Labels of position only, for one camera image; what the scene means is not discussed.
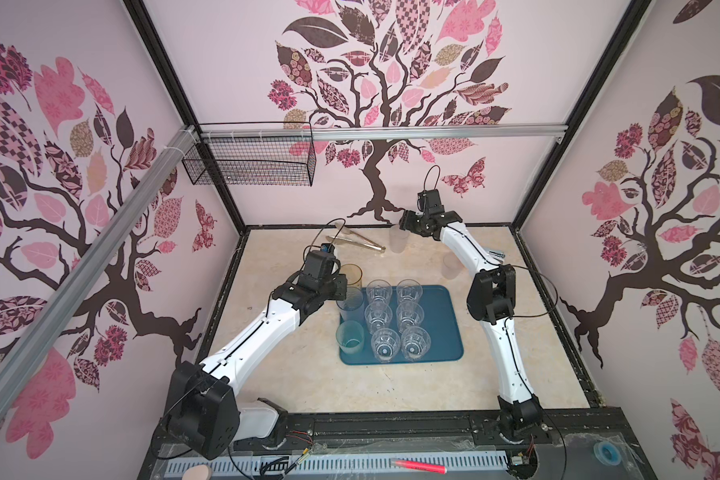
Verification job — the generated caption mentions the amber yellow tall glass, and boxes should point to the amber yellow tall glass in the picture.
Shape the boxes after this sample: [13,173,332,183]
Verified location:
[340,264,363,289]

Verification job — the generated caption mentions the clear glass back tall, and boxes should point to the clear glass back tall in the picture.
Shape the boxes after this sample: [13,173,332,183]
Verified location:
[389,226,410,254]

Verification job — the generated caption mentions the grey blue plastic cup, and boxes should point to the grey blue plastic cup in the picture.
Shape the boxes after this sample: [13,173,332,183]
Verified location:
[336,286,365,323]

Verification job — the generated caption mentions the green plastic cup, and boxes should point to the green plastic cup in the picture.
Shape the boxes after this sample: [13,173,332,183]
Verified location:
[336,321,366,355]

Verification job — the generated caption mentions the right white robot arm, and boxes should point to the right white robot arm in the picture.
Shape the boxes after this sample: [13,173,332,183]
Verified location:
[399,189,543,442]

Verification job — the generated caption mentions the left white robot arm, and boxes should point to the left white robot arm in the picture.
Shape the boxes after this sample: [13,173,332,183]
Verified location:
[159,243,347,460]

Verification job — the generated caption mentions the teal rectangular tray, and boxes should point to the teal rectangular tray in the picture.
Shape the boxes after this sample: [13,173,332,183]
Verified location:
[339,285,464,366]

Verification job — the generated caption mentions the metal serving tongs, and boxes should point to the metal serving tongs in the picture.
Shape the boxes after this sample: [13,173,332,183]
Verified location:
[328,222,386,253]

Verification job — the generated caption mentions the white stapler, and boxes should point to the white stapler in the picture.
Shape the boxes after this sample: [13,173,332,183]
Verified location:
[488,249,506,263]

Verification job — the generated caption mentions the pink marker pen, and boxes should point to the pink marker pen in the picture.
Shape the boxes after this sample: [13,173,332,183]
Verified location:
[391,459,447,475]

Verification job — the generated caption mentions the blue tape roll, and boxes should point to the blue tape roll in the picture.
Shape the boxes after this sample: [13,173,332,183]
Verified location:
[593,441,622,467]

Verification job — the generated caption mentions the black wire mesh basket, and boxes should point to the black wire mesh basket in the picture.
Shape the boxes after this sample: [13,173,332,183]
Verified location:
[182,120,317,187]

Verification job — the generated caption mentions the white slotted cable duct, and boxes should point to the white slotted cable duct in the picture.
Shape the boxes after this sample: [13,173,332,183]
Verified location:
[162,451,508,479]

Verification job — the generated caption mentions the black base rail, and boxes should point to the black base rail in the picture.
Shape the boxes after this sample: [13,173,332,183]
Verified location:
[137,407,658,480]

